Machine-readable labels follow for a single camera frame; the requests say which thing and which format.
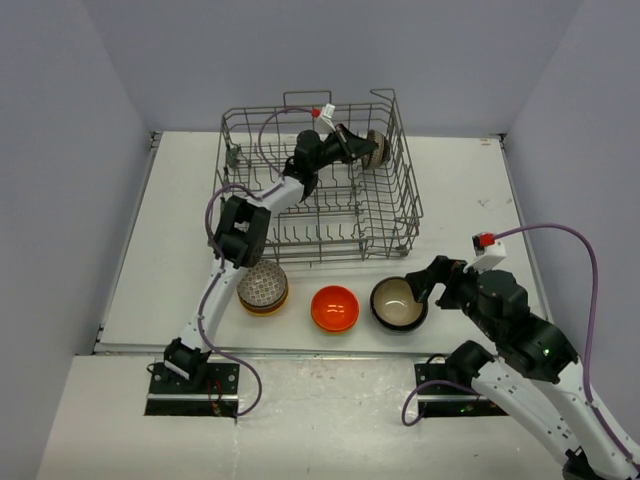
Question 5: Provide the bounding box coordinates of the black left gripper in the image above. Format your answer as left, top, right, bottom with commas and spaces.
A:
311, 125, 377, 174

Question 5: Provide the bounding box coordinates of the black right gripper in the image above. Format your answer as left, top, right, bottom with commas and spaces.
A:
404, 253, 501, 341

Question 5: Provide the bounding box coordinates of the black striped bowl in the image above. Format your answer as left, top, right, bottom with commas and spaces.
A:
361, 130, 390, 171

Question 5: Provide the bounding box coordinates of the blue floral bowl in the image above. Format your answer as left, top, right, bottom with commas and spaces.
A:
369, 276, 428, 333

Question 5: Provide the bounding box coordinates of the grey wire dish rack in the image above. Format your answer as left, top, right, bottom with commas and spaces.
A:
212, 89, 423, 263

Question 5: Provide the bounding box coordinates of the orange bowl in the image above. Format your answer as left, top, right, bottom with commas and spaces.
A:
310, 285, 360, 323
314, 321, 356, 335

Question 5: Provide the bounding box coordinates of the brown patterned white bowl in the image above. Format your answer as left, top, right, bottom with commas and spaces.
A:
236, 260, 288, 299

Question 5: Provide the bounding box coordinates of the mint green bowl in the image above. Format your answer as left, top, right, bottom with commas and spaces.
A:
238, 293, 288, 306

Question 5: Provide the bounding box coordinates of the yellow ribbed bowl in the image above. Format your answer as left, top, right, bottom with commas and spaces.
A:
242, 301, 286, 316

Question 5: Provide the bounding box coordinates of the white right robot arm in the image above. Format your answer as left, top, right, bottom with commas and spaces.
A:
405, 256, 639, 479

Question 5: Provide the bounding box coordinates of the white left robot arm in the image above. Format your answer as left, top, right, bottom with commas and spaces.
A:
163, 124, 388, 393

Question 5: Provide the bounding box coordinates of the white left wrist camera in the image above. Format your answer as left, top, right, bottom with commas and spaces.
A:
311, 103, 335, 135

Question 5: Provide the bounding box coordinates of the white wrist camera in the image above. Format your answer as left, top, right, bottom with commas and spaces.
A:
469, 232, 506, 272
311, 103, 335, 135

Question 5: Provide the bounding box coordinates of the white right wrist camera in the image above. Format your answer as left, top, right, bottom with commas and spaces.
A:
469, 232, 506, 272

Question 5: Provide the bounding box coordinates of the right aluminium table rail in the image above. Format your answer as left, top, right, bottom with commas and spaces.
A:
497, 132, 554, 323

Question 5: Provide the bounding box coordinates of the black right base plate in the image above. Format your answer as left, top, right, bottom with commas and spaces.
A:
414, 359, 507, 419

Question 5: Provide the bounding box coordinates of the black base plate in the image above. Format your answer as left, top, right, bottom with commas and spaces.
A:
414, 359, 507, 419
144, 362, 239, 418

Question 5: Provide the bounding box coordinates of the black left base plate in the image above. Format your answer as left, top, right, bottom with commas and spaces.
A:
144, 362, 239, 418

